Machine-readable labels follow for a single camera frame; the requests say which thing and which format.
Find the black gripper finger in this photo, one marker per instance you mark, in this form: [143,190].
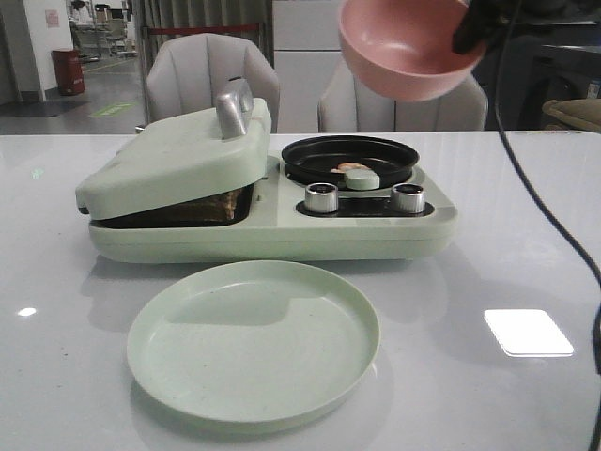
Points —
[483,20]

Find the pink plastic bowl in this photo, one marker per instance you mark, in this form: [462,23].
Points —
[402,50]

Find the pink shrimp pieces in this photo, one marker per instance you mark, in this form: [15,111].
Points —
[347,166]

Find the mint green sandwich maker lid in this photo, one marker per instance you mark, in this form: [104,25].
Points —
[183,158]

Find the white bread slice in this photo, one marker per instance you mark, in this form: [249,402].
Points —
[215,210]

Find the mint green breakfast maker base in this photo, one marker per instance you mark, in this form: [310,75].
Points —
[275,229]

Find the dark grey counter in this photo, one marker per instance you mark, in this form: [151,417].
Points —
[559,63]

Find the tan cushioned seat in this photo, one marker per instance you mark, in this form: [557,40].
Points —
[582,114]

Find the right beige upholstered chair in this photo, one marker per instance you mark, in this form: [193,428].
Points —
[349,106]

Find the beige upholstered chair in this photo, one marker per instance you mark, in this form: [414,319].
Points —
[349,106]
[188,73]

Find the white cabinet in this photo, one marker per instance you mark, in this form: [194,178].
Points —
[306,52]

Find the right silver control knob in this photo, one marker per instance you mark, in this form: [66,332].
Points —
[407,198]

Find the silver control knob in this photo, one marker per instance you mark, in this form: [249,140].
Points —
[407,198]
[321,197]

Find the black round frying pan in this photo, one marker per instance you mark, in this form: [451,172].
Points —
[315,159]

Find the red barrier belt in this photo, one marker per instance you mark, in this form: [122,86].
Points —
[217,29]

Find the left silver control knob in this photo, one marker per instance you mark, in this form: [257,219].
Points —
[321,197]

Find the left beige upholstered chair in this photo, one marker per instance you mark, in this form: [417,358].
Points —
[188,73]

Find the mint green round plate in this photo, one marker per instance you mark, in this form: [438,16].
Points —
[255,345]

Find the red trash bin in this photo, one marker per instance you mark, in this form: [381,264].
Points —
[68,72]

